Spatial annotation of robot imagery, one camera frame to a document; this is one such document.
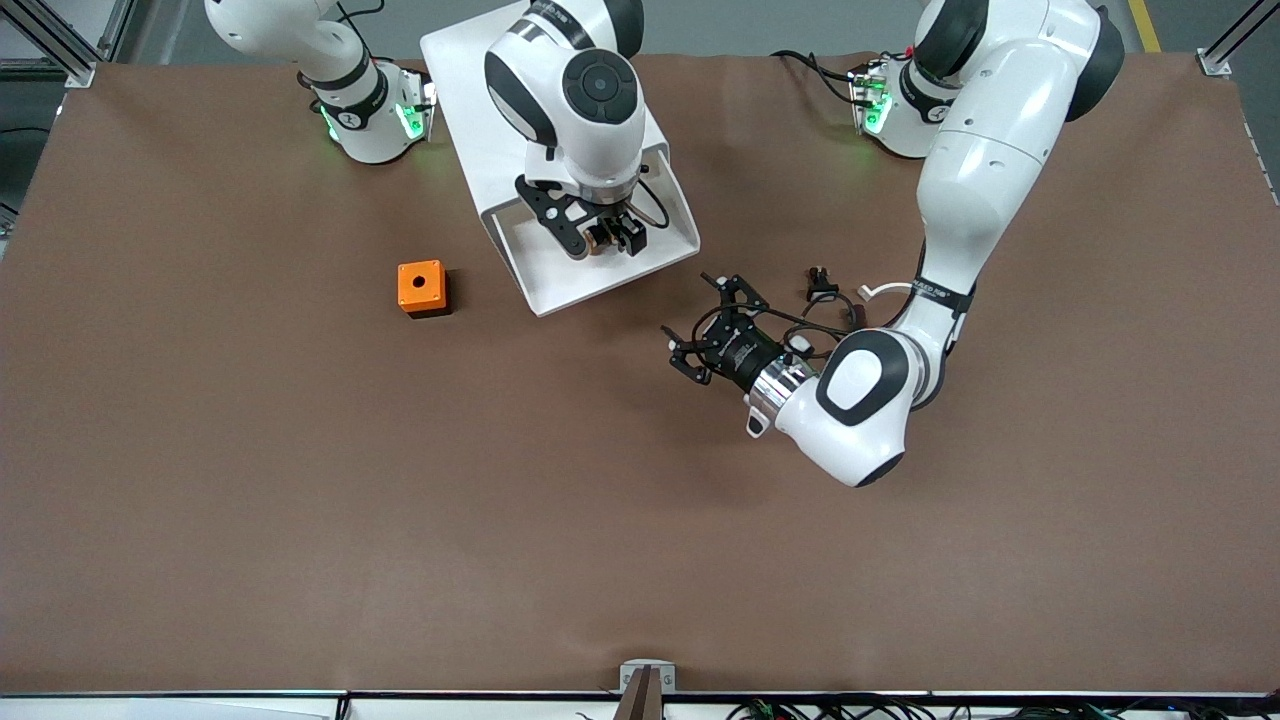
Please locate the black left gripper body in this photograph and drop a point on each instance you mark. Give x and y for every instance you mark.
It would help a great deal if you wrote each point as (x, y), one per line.
(745, 361)

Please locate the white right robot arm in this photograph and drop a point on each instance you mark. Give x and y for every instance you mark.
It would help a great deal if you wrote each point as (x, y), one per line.
(600, 150)

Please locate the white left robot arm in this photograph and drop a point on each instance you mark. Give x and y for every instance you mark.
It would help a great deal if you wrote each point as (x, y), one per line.
(980, 180)

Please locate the white drawer cabinet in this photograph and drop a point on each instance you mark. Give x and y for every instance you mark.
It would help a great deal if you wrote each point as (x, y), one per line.
(470, 100)

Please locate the black right camera bracket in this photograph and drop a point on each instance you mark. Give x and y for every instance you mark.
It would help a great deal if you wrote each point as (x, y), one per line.
(548, 215)

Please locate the small black switch module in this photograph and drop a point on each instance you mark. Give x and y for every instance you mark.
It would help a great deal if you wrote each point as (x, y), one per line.
(822, 290)

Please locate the orange button enclosure box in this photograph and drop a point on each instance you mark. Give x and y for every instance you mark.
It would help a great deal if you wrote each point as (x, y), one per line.
(408, 272)

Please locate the grey metal pole mount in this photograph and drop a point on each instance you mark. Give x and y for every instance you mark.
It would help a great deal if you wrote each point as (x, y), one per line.
(632, 675)

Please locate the brown camera pole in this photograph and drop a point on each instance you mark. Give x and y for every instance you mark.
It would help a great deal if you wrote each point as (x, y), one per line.
(640, 700)

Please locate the aluminium corner bracket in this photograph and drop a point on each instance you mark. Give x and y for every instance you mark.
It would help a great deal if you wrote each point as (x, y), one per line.
(80, 75)
(1213, 64)

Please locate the aluminium frame profile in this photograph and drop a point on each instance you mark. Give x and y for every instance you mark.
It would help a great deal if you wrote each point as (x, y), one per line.
(60, 35)
(1245, 25)

